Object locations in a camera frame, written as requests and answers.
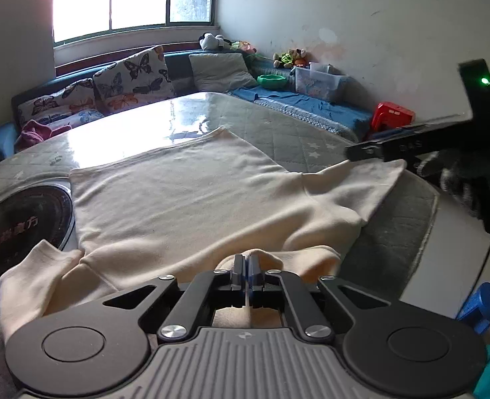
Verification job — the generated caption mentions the cream sweatshirt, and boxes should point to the cream sweatshirt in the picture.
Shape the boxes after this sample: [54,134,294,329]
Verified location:
[0,128,406,338]

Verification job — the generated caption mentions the right hand knitted glove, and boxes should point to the right hand knitted glove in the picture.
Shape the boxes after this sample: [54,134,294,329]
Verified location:
[413,150,490,234]

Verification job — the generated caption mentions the red plastic stool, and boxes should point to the red plastic stool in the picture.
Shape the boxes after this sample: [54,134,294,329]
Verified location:
[370,102,415,132]

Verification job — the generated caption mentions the clear plastic storage box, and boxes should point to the clear plastic storage box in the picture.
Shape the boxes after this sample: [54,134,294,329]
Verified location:
[294,67,350,104]

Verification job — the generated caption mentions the blue plastic stool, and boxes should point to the blue plastic stool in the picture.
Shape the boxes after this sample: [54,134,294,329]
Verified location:
[456,282,490,335]

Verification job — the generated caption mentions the green plastic bowl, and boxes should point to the green plastic bowl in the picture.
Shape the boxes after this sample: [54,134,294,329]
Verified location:
[256,74,288,91]

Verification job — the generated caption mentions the grey plain cushion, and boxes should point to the grey plain cushion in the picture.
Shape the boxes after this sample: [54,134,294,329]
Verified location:
[189,53,257,93]

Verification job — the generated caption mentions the colourful plush toys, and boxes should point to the colourful plush toys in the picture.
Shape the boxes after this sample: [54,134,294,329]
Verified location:
[273,48,309,69]

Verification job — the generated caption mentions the butterfly cushion centre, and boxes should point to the butterfly cushion centre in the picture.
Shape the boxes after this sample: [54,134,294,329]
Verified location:
[92,45,175,114]

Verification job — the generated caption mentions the butterfly cushion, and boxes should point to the butterfly cushion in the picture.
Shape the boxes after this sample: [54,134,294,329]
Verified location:
[16,77,105,131]
[92,45,175,114]

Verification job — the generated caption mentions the black round induction cooktop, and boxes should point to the black round induction cooktop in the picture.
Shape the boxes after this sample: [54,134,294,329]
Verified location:
[0,180,76,277]

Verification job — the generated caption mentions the panda plush toy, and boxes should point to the panda plush toy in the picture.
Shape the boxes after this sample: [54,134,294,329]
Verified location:
[199,33,232,52]

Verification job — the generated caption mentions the butterfly cushion left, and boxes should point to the butterfly cushion left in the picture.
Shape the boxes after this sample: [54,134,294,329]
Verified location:
[16,77,105,131]

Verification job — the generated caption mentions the magenta garment on sofa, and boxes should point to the magenta garment on sofa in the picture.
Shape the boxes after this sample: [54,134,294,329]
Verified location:
[15,120,72,152]

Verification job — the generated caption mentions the dark blue sofa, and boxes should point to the dark blue sofa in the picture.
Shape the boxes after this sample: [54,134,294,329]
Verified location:
[0,48,375,171]

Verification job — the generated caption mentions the window with green frame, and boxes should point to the window with green frame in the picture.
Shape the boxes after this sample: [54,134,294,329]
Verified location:
[52,0,218,47]

